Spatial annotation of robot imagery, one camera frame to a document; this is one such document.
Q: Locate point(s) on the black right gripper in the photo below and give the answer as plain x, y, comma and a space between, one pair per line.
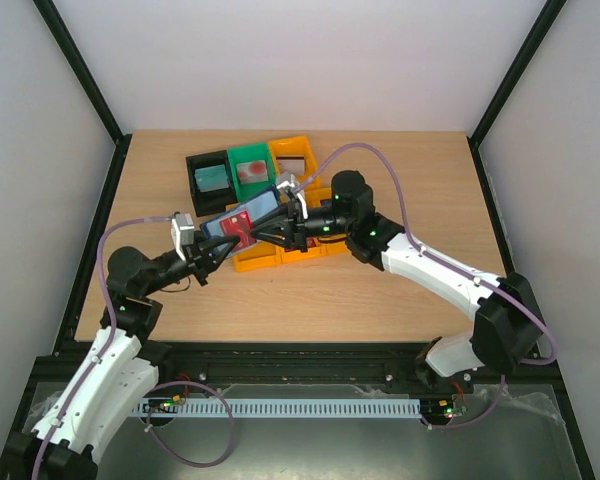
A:
296, 226

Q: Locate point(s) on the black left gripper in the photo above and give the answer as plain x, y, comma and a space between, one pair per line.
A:
199, 259

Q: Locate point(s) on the blue card holder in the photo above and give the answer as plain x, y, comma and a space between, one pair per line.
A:
258, 205

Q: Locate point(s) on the red VIP credit card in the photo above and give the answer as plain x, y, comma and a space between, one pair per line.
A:
235, 223

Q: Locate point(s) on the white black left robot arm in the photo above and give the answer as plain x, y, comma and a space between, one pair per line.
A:
121, 366

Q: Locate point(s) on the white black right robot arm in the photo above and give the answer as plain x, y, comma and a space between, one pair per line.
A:
504, 312

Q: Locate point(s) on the yellow bin with dark cards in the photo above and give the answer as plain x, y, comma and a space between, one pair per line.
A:
259, 256

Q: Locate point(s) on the yellow bin with red cards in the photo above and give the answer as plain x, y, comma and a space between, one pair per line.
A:
290, 256

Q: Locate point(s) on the red white card stack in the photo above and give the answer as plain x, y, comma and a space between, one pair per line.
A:
252, 172

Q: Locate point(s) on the white striped card stack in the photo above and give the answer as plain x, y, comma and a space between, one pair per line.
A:
292, 164

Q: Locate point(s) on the teal card stack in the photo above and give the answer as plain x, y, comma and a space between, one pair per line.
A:
211, 178

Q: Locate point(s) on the black bin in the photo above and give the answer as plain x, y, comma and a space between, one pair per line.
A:
206, 204

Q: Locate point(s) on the yellow rear bin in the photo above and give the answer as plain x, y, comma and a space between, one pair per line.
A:
297, 145

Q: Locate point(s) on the green bin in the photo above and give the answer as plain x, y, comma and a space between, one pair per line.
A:
249, 153

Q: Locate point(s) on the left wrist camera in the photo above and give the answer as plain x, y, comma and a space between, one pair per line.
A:
182, 232

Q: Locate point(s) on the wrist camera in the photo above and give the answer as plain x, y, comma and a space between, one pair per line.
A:
288, 188
182, 232

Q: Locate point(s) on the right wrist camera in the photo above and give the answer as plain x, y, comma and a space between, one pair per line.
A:
288, 188

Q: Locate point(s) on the black front frame rail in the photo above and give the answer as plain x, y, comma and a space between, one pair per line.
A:
394, 367

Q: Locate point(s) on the black left rear frame post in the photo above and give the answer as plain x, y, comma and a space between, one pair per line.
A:
71, 52

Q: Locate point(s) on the black frame post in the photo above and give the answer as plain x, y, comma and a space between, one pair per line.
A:
532, 42
71, 52

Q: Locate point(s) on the white slotted cable duct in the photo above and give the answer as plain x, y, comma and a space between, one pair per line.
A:
295, 408

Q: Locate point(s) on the black right rear frame post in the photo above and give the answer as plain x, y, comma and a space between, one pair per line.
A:
532, 42

